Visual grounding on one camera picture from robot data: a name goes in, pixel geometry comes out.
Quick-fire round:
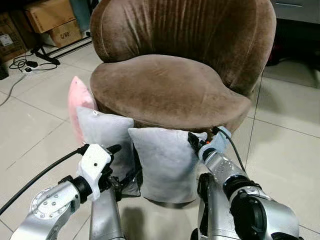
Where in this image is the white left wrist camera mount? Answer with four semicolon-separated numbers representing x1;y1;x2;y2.
75;143;112;189

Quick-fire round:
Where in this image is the thin white floor cable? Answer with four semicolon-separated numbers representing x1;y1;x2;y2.
0;72;27;107

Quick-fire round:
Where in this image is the grey square pillow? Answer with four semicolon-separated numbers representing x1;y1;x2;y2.
75;106;142;197
127;127;209;205

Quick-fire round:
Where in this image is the black stand foot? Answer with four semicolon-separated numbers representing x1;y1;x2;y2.
30;45;61;66

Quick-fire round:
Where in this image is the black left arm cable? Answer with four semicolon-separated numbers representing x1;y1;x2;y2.
0;144;90;217

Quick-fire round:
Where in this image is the plain cardboard box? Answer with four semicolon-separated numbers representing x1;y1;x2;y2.
24;0;77;34

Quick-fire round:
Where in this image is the metal floor rail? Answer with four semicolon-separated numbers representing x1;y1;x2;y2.
46;36;94;59

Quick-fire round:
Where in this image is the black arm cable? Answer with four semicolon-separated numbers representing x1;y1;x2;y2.
0;144;90;217
212;126;247;174

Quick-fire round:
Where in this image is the silver left robot leg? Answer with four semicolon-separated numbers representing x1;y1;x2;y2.
89;186;126;240

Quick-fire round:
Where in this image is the teal panel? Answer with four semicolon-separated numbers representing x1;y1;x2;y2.
69;0;94;34

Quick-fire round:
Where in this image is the pink pillow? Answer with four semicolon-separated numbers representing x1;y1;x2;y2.
67;76;99;144

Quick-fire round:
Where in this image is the brown velvet armchair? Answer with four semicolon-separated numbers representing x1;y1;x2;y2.
89;0;278;135

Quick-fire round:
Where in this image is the silver robot leg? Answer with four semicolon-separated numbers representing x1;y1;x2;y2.
89;186;126;240
190;172;236;240

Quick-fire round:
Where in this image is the printed cardboard box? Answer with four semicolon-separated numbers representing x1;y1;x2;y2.
42;19;84;49

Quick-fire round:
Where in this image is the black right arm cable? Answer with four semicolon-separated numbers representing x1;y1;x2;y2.
212;126;247;174

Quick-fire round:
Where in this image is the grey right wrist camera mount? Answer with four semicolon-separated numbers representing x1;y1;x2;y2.
198;126;233;162

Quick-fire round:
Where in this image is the silver right robot leg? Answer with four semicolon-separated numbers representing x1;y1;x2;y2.
190;172;236;240

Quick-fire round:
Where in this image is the grey cabinet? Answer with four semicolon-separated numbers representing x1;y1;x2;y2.
271;0;320;25

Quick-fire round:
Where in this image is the cardboard box with white label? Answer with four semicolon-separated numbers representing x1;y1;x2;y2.
0;12;29;64

